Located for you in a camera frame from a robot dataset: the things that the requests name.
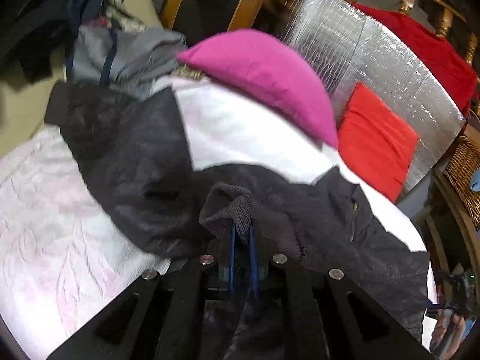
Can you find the person's right hand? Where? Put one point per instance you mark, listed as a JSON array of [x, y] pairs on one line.
[[440, 331]]

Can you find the magenta pillow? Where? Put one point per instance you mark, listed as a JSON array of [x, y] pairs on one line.
[[270, 72]]

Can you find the red blanket on railing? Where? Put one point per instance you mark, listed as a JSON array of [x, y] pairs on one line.
[[452, 72]]

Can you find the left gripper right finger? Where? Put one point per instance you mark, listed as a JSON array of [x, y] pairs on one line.
[[322, 315]]

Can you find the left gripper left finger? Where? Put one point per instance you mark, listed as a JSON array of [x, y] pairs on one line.
[[157, 316]]

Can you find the white bedspread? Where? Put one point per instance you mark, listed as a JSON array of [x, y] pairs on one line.
[[63, 259]]

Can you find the wicker basket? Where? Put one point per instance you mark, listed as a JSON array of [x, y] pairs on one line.
[[460, 171]]

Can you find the red pillow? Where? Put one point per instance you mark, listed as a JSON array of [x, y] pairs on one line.
[[375, 143]]

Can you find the silver foil insulation panel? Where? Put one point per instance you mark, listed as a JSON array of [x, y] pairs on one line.
[[344, 46]]

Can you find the pile of dark clothes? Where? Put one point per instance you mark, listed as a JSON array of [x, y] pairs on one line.
[[32, 29]]

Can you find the black quilted jacket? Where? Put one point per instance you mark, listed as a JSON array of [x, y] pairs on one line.
[[134, 159]]

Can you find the wooden cabinet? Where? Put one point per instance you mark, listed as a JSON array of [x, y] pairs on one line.
[[200, 19]]

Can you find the grey folded garment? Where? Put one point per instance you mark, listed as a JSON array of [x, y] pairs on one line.
[[129, 63]]

